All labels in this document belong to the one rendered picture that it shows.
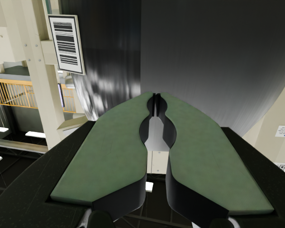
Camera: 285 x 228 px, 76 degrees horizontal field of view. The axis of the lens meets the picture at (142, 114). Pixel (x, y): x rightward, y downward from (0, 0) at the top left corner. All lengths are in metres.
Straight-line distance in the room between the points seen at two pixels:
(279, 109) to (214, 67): 0.32
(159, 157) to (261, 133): 0.45
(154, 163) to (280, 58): 0.70
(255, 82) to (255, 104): 0.03
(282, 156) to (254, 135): 0.09
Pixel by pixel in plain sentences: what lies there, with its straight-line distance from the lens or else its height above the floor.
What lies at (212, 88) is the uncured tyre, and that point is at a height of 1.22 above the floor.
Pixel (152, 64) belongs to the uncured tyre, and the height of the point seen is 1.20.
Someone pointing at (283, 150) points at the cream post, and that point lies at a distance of 0.58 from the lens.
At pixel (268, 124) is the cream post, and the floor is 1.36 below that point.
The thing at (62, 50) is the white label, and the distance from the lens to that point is 0.23.
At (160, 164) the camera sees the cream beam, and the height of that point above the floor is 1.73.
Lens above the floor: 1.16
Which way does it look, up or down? 26 degrees up
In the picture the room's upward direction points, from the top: 179 degrees counter-clockwise
